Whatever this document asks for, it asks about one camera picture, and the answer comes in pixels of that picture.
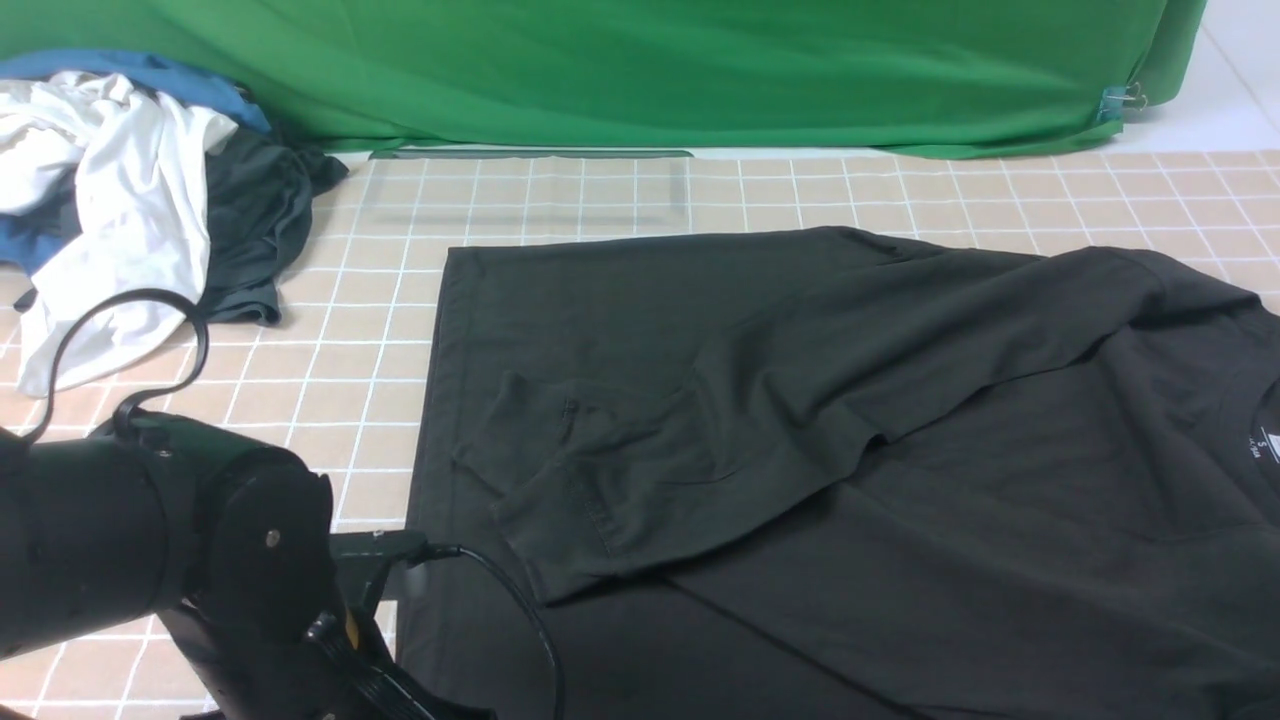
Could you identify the dark crumpled garment in pile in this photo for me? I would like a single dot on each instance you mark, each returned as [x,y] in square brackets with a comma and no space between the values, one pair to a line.
[261,209]

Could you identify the white crumpled shirt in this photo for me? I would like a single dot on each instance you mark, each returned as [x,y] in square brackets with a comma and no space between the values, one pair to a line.
[138,162]

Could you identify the beige checkered tablecloth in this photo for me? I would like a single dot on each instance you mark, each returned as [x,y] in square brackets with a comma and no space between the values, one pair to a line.
[426,280]

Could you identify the binder clip on backdrop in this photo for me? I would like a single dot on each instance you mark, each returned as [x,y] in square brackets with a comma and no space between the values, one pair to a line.
[1116,101]

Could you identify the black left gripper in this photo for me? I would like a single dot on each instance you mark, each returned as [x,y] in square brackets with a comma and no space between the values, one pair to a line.
[338,669]

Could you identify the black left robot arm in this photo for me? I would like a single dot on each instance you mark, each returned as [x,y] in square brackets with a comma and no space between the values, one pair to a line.
[227,541]

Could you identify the dark gray long-sleeve shirt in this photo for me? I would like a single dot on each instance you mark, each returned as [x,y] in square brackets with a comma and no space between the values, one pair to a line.
[1033,488]

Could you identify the green backdrop cloth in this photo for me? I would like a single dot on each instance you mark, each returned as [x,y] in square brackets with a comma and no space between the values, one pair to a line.
[946,80]

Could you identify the blue crumpled garment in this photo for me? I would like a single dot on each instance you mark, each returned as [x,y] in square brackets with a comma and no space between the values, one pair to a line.
[150,80]

